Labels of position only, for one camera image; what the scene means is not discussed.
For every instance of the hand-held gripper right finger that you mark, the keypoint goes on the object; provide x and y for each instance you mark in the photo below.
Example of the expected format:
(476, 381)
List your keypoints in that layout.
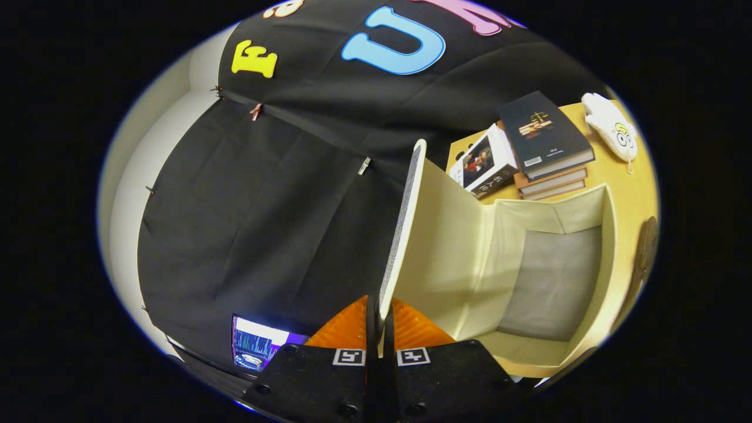
(440, 382)

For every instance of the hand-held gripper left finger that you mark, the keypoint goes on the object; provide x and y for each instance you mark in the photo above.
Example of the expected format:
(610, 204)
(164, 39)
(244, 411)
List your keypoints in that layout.
(317, 382)

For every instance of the grey fabric storage box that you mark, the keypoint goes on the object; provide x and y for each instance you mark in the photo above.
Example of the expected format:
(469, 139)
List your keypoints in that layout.
(458, 252)

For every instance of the brown fuzzy slipper shoe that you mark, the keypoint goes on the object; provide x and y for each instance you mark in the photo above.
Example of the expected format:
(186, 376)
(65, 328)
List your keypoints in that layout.
(645, 258)

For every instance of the lit computer screen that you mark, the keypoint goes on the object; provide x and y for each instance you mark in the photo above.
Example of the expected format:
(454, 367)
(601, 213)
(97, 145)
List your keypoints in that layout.
(258, 343)

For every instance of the black backdrop cloth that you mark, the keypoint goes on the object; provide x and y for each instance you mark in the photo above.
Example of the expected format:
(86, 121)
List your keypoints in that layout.
(264, 205)

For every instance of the photo cover book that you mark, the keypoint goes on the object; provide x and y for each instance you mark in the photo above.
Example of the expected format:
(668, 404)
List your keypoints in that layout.
(482, 164)

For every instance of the silver clip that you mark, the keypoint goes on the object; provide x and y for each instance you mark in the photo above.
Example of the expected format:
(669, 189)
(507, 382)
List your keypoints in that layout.
(364, 165)

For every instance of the brown book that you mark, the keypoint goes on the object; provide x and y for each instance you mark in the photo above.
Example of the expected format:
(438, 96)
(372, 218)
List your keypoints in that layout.
(552, 180)
(558, 191)

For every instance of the dark hardcover book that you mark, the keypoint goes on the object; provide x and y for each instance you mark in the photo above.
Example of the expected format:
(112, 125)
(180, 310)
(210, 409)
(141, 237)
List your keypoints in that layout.
(543, 132)

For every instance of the red clip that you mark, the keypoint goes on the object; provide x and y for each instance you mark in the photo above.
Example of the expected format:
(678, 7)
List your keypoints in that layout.
(256, 111)

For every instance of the white plush toy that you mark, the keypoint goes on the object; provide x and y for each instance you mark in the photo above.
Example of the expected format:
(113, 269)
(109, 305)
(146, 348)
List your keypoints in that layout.
(611, 129)

